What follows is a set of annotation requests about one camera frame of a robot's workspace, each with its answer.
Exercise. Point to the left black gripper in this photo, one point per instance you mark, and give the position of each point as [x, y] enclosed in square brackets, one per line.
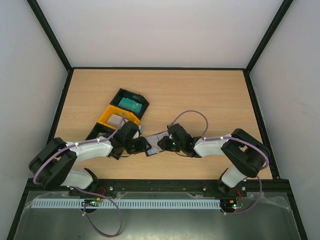
[142, 146]

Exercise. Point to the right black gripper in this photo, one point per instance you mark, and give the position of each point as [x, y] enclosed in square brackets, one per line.
[163, 143]

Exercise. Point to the black card holder wallet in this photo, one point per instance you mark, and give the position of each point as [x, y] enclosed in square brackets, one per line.
[153, 141]

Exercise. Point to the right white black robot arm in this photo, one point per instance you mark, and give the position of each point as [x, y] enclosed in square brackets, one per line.
[247, 155]

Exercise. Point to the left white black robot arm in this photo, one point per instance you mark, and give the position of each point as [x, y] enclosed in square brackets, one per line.
[55, 165]

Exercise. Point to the white cards stack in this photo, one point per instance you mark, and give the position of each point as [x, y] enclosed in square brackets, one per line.
[115, 121]

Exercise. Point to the teal cards stack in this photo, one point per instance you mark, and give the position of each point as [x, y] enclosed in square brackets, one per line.
[130, 105]

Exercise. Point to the yellow bin with white cards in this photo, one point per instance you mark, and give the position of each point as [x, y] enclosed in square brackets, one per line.
[111, 109]

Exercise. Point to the black bin with teal cards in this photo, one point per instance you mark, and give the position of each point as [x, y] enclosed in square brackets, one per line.
[134, 96]

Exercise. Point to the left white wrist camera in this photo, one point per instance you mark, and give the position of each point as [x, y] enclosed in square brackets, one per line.
[139, 132]

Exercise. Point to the light blue slotted cable duct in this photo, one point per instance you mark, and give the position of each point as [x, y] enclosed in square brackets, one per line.
[190, 204]

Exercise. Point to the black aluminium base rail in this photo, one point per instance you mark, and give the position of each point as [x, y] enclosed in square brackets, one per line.
[206, 188]

